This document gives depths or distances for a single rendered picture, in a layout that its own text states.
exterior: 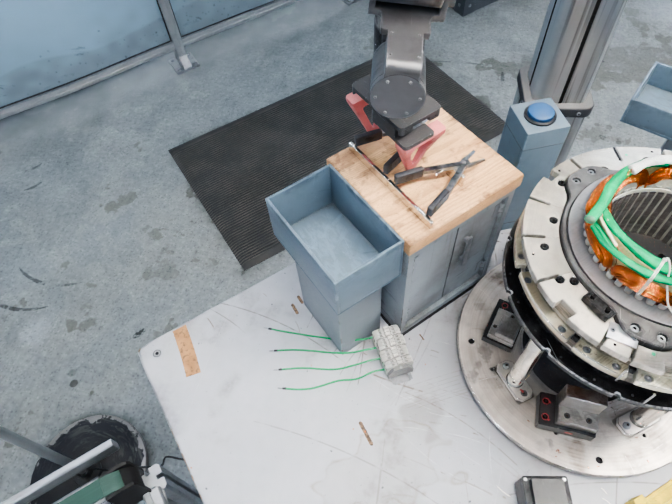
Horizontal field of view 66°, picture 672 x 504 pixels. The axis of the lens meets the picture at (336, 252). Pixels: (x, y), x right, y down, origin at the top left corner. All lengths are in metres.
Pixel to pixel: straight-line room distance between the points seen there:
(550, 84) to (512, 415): 0.60
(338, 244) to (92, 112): 2.14
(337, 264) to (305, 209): 0.10
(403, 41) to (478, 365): 0.53
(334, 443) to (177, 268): 1.30
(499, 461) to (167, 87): 2.33
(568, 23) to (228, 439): 0.87
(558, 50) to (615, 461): 0.67
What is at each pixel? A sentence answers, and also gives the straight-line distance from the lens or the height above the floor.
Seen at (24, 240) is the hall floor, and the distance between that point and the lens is 2.38.
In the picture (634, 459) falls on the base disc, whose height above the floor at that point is 0.80.
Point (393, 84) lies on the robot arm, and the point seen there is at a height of 1.27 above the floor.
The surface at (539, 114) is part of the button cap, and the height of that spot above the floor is 1.04.
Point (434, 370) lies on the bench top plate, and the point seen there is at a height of 0.78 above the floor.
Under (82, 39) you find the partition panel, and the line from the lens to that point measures 2.68.
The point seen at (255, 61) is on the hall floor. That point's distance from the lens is 2.80.
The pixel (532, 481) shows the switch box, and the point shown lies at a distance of 0.82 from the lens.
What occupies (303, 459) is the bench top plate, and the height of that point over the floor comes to 0.78.
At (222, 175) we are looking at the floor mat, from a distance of 2.24.
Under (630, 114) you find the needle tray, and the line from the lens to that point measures 0.94.
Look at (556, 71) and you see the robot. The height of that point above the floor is 0.99.
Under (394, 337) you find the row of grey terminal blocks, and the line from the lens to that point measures 0.87.
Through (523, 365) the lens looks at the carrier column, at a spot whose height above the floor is 0.89.
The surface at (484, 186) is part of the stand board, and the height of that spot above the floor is 1.06.
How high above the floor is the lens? 1.61
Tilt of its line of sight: 56 degrees down
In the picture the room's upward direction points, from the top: 5 degrees counter-clockwise
